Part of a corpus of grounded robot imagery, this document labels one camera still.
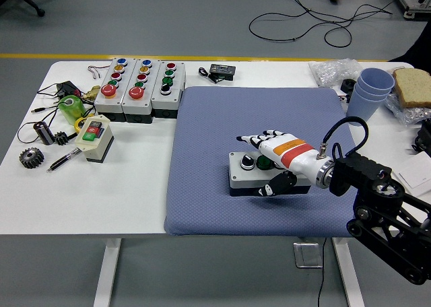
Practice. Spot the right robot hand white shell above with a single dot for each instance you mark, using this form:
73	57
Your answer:
293	152

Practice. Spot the grey four-control button box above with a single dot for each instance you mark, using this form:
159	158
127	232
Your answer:
165	100
237	172

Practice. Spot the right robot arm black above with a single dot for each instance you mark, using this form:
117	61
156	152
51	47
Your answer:
373	182

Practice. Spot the five-button box red mushroom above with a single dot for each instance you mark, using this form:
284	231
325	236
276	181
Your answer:
106	101
134	103

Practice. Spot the pale blue plastic cup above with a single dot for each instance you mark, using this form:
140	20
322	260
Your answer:
362	92
362	110
375	79

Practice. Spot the blue-grey quilted mat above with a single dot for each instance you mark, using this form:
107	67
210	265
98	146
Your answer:
208	135

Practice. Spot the black round part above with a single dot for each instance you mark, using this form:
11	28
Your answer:
347	85

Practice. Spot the clear plastic bag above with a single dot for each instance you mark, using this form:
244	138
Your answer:
331	71

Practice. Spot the metal floor outlet plate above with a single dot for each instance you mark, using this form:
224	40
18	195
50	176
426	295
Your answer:
307	254

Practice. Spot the black digital meter module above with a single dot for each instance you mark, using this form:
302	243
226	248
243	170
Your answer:
222	70

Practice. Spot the clear wrap under bread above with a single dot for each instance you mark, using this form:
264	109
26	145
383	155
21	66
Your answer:
409	115

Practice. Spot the white paper card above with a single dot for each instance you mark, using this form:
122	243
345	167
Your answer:
415	172

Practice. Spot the black device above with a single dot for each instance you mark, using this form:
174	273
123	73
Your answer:
424	137

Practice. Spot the white table leg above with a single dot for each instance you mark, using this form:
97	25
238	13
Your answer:
348	273
107	270

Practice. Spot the bread slice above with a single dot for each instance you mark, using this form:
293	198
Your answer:
412	86

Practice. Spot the brass fitting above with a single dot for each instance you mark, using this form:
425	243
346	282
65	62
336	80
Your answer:
91	93

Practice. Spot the yellow tape roll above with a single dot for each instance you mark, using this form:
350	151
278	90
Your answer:
79	124

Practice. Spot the green tape roll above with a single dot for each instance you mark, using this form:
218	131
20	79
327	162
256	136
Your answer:
72	110

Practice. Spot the black pen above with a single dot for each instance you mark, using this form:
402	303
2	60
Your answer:
65	159

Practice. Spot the small black gear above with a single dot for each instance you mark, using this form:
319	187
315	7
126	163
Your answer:
61	139

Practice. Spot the black cylindrical capacitor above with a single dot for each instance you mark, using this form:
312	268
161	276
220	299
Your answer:
43	133

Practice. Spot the large dark steel gear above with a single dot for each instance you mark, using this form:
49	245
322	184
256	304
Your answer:
37	160

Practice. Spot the aluminium frame stand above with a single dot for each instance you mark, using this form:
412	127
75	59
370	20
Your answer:
412	0

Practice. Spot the cream red-green switch box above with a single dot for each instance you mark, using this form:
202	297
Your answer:
97	142

